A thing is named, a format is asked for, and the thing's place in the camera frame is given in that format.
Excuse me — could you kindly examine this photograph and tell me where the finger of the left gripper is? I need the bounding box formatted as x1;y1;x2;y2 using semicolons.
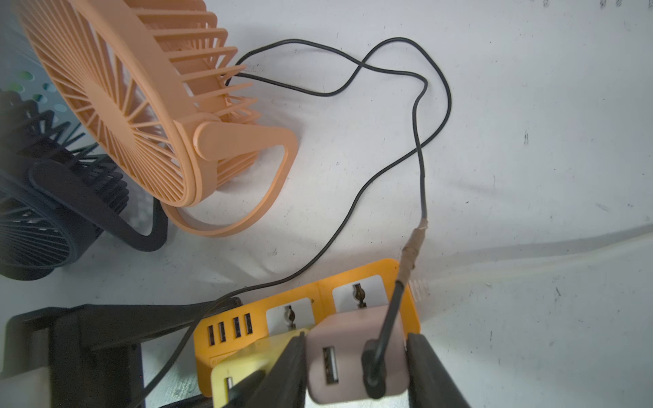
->
0;296;244;408

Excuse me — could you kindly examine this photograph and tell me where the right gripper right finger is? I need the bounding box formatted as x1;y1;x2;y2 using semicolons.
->
406;333;470;408

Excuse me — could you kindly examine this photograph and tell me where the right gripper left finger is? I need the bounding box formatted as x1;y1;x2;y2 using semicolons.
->
231;333;308;407

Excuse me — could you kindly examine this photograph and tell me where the black fan cable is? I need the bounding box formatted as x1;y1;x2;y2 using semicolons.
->
223;36;454;401

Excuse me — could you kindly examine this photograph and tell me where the pink USB charger plug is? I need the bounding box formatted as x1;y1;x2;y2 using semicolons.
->
306;305;388;405

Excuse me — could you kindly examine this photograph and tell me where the orange power strip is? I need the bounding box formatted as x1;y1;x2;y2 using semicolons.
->
194;258;399;397

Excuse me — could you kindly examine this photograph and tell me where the dark blue desk fan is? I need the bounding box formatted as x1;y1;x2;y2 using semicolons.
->
1;91;168;282

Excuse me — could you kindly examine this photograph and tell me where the orange desk fan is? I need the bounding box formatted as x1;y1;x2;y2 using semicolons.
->
15;1;299;237

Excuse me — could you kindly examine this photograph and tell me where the yellow USB charger plug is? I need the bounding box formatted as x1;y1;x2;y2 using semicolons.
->
209;329;309;407

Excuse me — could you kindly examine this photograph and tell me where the white power strip cord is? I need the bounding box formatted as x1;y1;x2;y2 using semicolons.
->
407;223;653;302

